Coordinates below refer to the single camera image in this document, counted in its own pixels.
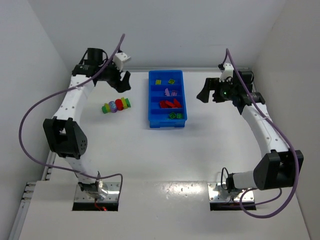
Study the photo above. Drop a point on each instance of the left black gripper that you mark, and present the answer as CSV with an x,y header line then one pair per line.
x,y
115,77

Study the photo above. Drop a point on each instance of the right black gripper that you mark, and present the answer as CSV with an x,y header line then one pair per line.
x,y
215,90

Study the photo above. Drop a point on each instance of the purple round lego brick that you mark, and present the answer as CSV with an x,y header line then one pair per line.
x,y
113,107

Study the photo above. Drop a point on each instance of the purple base lego brick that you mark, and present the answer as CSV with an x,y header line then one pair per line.
x,y
167,92

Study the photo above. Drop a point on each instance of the yellow-green lego brick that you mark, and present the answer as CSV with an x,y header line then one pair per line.
x,y
158,82

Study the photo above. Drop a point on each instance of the red round lego brick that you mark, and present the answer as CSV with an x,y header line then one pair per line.
x,y
119,104

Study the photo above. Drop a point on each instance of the lime lego brick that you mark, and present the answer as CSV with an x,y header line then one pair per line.
x,y
171,81

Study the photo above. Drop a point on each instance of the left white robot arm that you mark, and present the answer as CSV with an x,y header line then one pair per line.
x,y
63,132

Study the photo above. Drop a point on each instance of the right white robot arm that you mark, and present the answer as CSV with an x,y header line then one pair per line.
x,y
278,165

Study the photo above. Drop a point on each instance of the blue divided plastic tray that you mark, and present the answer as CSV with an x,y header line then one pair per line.
x,y
159,117

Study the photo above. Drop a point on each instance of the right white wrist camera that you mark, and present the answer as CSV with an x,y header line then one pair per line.
x,y
227,71

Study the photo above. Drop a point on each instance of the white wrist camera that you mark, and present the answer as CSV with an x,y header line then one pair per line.
x,y
227,71
120,59

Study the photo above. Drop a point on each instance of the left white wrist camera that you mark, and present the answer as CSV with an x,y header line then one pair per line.
x,y
120,59

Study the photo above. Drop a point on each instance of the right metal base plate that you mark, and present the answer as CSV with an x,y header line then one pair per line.
x,y
217,193

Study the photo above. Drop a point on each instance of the metal base plate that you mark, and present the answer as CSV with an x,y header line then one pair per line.
x,y
108,193
217,193

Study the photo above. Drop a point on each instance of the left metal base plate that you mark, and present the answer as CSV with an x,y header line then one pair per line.
x,y
108,193

